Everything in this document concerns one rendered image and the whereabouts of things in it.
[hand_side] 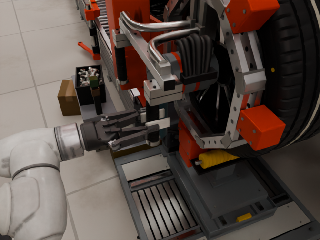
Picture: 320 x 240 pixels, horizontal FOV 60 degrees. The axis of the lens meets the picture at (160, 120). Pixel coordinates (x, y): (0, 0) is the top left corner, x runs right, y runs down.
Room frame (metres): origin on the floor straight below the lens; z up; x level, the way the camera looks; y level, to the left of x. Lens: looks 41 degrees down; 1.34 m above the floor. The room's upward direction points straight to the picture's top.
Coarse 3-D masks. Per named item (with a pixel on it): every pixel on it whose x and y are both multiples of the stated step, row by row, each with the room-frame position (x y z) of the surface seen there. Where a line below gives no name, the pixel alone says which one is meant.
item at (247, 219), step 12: (168, 156) 1.03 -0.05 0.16; (180, 168) 0.96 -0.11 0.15; (180, 180) 0.87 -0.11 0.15; (192, 192) 0.81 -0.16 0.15; (192, 204) 0.74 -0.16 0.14; (252, 204) 0.73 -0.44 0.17; (264, 204) 0.74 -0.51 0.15; (204, 216) 0.68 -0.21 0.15; (228, 216) 0.68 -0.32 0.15; (240, 216) 0.66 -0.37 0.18; (252, 216) 0.66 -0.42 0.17; (264, 216) 0.69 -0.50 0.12; (204, 228) 0.63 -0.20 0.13; (216, 228) 0.62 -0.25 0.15; (228, 228) 0.62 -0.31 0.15; (240, 228) 0.64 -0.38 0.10
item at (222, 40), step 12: (216, 36) 0.91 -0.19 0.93; (216, 48) 0.91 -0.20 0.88; (228, 60) 1.10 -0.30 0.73; (264, 60) 0.64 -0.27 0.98; (228, 72) 0.86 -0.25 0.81; (216, 84) 1.01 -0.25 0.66; (228, 84) 0.79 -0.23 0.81; (204, 96) 0.93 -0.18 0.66; (216, 96) 0.96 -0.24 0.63; (228, 96) 0.77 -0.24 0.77; (204, 108) 0.89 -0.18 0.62; (216, 108) 0.83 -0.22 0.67; (228, 108) 0.90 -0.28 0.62; (216, 120) 0.81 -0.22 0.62
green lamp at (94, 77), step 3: (90, 78) 1.06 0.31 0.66; (93, 78) 1.06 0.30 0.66; (96, 78) 1.06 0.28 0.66; (90, 81) 1.04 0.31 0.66; (93, 81) 1.04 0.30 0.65; (96, 81) 1.05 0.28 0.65; (90, 84) 1.04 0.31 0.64; (93, 84) 1.04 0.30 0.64; (96, 84) 1.04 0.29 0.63; (90, 87) 1.04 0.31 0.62; (93, 87) 1.04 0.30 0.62
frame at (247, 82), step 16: (176, 0) 0.96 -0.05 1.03; (208, 0) 0.76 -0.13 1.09; (224, 0) 0.70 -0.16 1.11; (176, 16) 1.04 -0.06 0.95; (224, 16) 0.68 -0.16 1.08; (224, 32) 0.67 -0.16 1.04; (176, 48) 1.04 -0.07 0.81; (240, 48) 0.62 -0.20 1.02; (256, 48) 0.63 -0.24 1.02; (240, 64) 0.59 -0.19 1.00; (256, 64) 0.60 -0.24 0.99; (240, 80) 0.57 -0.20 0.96; (256, 80) 0.57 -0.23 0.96; (240, 96) 0.57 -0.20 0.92; (256, 96) 0.57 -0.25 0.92; (192, 112) 0.87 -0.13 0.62; (192, 128) 0.77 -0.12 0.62; (208, 128) 0.77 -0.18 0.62; (208, 144) 0.66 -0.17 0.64; (224, 144) 0.58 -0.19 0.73; (240, 144) 0.57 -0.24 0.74
